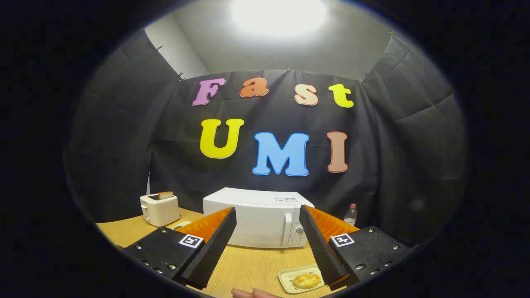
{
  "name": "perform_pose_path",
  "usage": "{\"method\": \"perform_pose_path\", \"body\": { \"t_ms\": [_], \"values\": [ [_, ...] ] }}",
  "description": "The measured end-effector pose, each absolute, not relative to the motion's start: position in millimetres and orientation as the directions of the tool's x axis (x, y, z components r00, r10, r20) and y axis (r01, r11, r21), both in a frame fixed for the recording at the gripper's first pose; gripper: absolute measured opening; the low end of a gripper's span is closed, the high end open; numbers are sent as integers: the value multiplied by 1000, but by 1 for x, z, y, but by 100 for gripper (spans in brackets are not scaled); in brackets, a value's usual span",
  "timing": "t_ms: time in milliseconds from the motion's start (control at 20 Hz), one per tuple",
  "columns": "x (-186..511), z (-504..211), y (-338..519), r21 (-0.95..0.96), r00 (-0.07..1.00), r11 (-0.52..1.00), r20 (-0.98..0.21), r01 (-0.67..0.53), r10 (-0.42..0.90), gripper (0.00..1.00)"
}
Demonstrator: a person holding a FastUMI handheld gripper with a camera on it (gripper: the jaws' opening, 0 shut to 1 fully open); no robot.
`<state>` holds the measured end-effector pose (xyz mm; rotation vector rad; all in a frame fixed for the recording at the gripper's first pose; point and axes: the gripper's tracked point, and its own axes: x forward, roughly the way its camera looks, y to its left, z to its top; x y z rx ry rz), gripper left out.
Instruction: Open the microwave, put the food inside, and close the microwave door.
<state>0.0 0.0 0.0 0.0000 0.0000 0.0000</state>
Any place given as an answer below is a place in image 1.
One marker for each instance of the divided dish of beans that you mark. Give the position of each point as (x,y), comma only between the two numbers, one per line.
(181,225)

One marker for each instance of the golden bread roll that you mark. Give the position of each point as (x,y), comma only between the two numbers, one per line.
(306,281)

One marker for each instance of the cream square plate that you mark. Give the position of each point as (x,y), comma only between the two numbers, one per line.
(287,277)

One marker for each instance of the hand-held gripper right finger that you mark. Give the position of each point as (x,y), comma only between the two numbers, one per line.
(321,248)

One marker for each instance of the black backdrop cloth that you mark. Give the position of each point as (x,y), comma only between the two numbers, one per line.
(124,145)

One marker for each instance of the plastic bottle with red label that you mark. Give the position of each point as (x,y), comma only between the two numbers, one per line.
(350,216)

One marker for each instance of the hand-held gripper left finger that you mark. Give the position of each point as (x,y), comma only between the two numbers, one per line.
(213,248)

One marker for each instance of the white toaster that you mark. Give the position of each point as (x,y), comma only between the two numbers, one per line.
(161,211)

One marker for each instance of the white microwave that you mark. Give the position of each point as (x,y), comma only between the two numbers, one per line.
(256,215)

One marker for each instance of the toast slice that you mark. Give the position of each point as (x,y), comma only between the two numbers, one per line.
(165,195)

